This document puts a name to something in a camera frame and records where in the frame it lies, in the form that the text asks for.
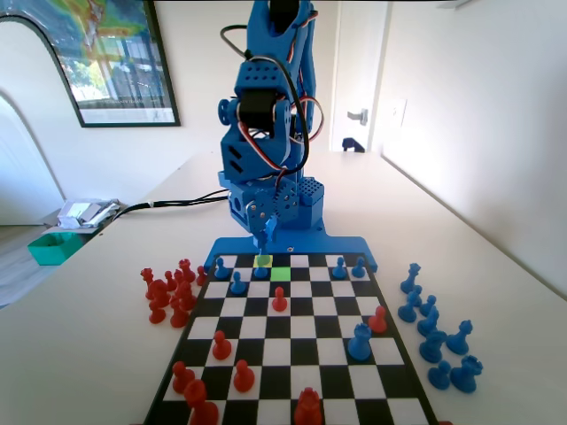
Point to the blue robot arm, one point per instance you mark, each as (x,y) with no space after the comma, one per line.
(257,75)

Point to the blue chess pawn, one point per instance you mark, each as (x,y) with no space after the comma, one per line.
(358,269)
(220,269)
(339,269)
(238,285)
(261,272)
(439,376)
(428,306)

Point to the red chess pawn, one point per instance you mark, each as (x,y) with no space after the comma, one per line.
(201,275)
(278,301)
(243,378)
(220,347)
(170,281)
(181,378)
(378,321)

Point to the red chess rook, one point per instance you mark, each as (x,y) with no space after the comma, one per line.
(187,270)

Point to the blue chess rook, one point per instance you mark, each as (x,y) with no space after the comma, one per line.
(466,375)
(359,343)

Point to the blue chess bishop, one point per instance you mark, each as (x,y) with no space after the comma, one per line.
(409,307)
(429,323)

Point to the red chess bishop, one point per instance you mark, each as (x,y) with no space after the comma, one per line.
(200,405)

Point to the red piece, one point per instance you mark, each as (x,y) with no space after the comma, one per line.
(308,409)

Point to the blue table clamp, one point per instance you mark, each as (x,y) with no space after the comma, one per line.
(352,144)

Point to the black white chessboard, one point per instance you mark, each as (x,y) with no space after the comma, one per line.
(301,350)

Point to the cardboard box with papers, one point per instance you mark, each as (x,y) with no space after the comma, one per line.
(84,212)

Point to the white door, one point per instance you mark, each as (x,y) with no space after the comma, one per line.
(354,66)

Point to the black framed map poster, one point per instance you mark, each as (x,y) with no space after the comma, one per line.
(119,66)

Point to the green plastic box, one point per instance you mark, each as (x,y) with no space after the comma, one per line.
(48,250)

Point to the white arched furniture panel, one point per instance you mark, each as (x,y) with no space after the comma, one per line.
(26,133)

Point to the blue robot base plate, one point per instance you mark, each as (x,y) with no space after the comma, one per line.
(319,245)

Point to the white light switch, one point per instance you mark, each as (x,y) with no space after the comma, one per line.
(398,113)

